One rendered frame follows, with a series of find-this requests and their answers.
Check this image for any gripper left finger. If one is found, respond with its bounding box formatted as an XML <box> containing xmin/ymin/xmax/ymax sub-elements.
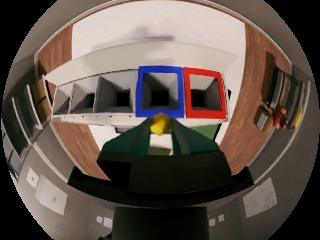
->
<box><xmin>100</xmin><ymin>117</ymin><xmax>151</xmax><ymax>155</ymax></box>

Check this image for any blue funnel band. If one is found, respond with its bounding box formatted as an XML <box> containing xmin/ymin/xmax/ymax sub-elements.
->
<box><xmin>135</xmin><ymin>66</ymin><xmax>184</xmax><ymax>118</ymax></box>

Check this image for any large white panel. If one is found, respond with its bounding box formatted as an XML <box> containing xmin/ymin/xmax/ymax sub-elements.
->
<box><xmin>44</xmin><ymin>41</ymin><xmax>238</xmax><ymax>134</ymax></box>

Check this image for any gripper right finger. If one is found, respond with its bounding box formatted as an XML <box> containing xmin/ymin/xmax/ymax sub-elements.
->
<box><xmin>171</xmin><ymin>117</ymin><xmax>221</xmax><ymax>155</ymax></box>

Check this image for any red square band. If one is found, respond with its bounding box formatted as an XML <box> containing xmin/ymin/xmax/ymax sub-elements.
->
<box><xmin>183</xmin><ymin>67</ymin><xmax>226</xmax><ymax>119</ymax></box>

